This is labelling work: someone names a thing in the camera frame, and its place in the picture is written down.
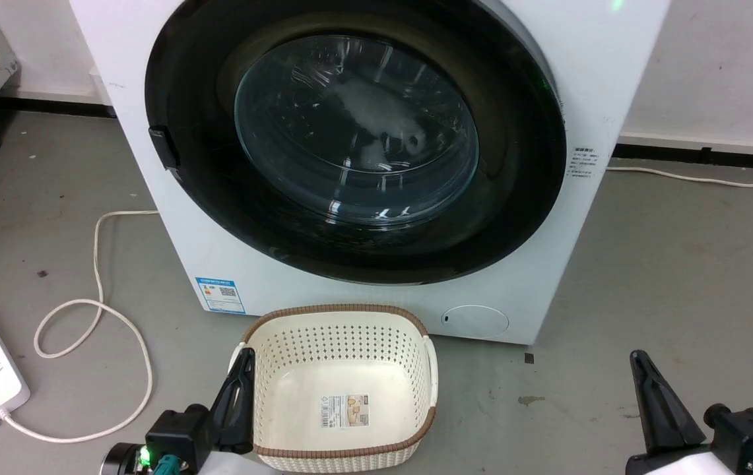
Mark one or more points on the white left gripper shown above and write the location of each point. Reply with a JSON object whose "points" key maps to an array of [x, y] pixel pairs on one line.
{"points": [[237, 465]]}

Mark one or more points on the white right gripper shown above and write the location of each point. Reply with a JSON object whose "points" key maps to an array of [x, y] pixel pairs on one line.
{"points": [[673, 465]]}

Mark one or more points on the white front-load washing machine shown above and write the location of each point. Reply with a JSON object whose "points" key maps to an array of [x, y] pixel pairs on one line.
{"points": [[548, 297]]}

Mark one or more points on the black round glass washer door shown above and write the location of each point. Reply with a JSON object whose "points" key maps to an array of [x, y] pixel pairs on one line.
{"points": [[350, 132]]}

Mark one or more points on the cream perforated laundry basket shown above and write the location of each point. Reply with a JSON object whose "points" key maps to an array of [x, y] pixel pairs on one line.
{"points": [[343, 369]]}

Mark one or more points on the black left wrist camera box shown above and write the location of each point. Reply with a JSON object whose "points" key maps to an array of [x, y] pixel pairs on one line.
{"points": [[175, 432]]}

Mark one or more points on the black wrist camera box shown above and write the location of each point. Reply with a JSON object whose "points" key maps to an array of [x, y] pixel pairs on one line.
{"points": [[175, 432], [749, 435]]}

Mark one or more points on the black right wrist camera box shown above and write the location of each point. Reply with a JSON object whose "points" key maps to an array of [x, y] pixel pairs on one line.
{"points": [[749, 435]]}

